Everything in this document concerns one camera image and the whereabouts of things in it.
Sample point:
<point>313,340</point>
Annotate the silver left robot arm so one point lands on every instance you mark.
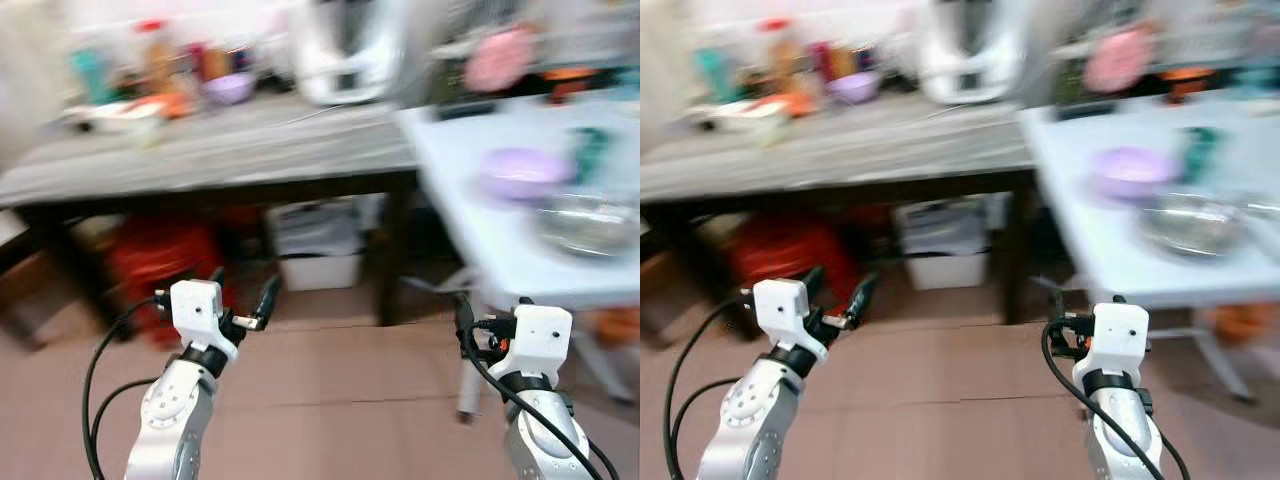
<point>745,420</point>
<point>170,420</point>

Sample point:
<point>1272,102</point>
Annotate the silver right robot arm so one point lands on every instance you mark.
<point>545,435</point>
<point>1120,430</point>

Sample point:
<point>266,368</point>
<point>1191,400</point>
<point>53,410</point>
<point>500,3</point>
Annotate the red bag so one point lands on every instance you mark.
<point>165,265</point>
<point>790,255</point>

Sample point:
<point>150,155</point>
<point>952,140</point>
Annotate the white folding table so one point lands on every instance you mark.
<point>1090,240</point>
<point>480,240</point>

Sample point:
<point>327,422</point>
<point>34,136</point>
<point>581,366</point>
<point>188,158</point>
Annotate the white storage box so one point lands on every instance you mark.
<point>318,250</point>
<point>945,245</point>

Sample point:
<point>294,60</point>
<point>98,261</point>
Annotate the steel bowl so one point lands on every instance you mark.
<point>588,228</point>
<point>1192,225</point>

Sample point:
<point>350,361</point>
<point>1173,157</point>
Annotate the grey topped dark table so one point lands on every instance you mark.
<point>850,150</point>
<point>220,150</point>

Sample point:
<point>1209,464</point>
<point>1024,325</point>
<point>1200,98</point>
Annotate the large purple bowl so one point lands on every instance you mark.
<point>1135,172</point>
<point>525,175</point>

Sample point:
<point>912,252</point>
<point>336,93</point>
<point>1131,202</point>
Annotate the dark green cup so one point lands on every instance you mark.
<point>588,155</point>
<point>1196,155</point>

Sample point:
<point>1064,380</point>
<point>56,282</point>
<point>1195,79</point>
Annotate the white plate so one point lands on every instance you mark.
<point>115,114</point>
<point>740,112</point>

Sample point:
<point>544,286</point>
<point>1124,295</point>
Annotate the small purple bowl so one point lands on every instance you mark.
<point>229,88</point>
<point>853,87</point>

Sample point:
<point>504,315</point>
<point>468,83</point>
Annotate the black flat item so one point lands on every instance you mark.
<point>465,108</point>
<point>1085,108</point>

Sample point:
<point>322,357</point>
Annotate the red capped bottle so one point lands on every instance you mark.
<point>780,58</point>
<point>157,60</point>

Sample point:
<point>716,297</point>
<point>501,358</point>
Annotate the orange bowl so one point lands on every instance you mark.
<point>1188,80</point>
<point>570,80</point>

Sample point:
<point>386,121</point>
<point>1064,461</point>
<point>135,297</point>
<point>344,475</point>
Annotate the teal bottle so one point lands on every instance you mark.
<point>92,78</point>
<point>715,75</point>

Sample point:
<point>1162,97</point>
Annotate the pink round item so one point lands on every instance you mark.
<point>500,60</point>
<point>1118,60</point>

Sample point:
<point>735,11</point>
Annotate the white kitchen appliance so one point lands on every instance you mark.
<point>350,55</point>
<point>975,55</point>

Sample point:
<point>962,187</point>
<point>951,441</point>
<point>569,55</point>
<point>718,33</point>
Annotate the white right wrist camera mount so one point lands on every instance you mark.
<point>538,340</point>
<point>1118,338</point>

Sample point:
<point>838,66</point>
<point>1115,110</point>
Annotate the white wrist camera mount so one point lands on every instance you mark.
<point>196,308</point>
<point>780,306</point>
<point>538,340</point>
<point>1118,338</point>

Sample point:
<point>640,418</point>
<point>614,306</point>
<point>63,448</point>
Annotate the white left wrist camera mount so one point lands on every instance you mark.
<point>196,308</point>
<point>780,306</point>

